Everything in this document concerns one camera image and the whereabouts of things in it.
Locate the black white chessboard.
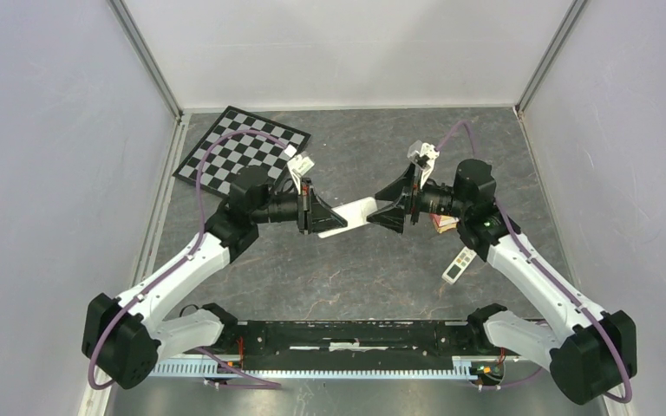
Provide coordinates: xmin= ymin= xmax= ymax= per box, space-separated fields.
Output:
xmin=173 ymin=106 xmax=311 ymax=197

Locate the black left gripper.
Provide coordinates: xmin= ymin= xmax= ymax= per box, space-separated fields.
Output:
xmin=251 ymin=178 xmax=347 ymax=235

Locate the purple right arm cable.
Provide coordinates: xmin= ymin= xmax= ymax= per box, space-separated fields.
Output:
xmin=434 ymin=120 xmax=634 ymax=405

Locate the red playing card box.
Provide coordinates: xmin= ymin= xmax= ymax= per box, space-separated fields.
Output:
xmin=429 ymin=214 xmax=460 ymax=234

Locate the white remote with dark buttons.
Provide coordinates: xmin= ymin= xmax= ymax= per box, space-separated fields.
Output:
xmin=317 ymin=197 xmax=377 ymax=238

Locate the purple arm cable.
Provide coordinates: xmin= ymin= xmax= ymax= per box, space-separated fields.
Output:
xmin=434 ymin=120 xmax=634 ymax=405
xmin=87 ymin=129 xmax=295 ymax=392

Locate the white slim remote control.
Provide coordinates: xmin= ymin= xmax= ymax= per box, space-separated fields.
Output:
xmin=441 ymin=247 xmax=477 ymax=285

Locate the white cable duct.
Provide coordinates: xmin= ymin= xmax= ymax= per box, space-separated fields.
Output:
xmin=149 ymin=355 xmax=501 ymax=381

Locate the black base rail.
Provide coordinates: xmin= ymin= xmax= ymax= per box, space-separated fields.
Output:
xmin=210 ymin=320 xmax=502 ymax=371

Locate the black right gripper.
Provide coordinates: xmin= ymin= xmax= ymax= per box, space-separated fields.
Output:
xmin=366 ymin=161 xmax=469 ymax=235

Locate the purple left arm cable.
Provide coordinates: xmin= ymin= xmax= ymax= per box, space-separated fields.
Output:
xmin=87 ymin=129 xmax=295 ymax=392

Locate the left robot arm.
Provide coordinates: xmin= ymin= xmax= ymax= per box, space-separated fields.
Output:
xmin=82 ymin=166 xmax=348 ymax=390

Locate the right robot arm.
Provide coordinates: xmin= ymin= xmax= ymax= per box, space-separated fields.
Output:
xmin=367 ymin=159 xmax=637 ymax=405

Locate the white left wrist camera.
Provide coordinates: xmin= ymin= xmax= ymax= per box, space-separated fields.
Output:
xmin=286 ymin=151 xmax=315 ymax=189

